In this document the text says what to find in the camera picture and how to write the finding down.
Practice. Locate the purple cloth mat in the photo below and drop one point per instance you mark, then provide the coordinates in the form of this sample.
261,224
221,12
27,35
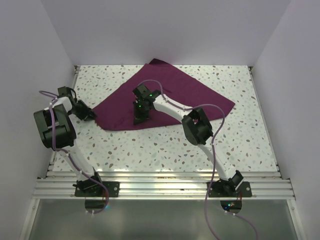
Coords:
116,112

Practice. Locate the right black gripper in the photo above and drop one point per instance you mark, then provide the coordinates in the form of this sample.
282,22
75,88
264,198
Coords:
138,117

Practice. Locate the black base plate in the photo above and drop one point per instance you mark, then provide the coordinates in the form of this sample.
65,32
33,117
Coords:
113,188
221,190

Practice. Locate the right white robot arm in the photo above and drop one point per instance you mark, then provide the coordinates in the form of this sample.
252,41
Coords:
197,130

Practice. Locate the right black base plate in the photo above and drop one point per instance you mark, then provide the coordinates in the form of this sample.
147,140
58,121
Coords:
221,190

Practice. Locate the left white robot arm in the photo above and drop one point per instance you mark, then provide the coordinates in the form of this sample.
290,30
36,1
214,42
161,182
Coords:
57,132

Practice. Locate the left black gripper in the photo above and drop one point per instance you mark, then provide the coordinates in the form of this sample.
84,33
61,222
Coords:
85,115

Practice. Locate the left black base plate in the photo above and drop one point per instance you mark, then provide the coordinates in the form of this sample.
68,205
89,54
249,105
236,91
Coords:
113,188

